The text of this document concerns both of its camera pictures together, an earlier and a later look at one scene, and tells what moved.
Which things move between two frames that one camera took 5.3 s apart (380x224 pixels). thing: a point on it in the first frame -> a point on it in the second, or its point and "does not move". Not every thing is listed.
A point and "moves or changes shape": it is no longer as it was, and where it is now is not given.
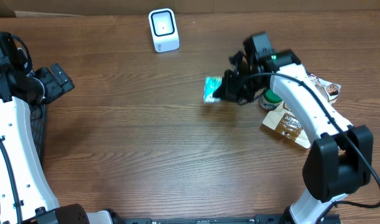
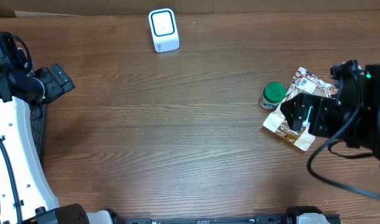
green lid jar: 268,100 does not move
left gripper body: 53,87 does not move
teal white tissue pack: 211,83 moves or changes shape
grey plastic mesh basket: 37,112 does not move
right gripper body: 234,87 -> 324,121
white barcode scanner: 164,29 does not move
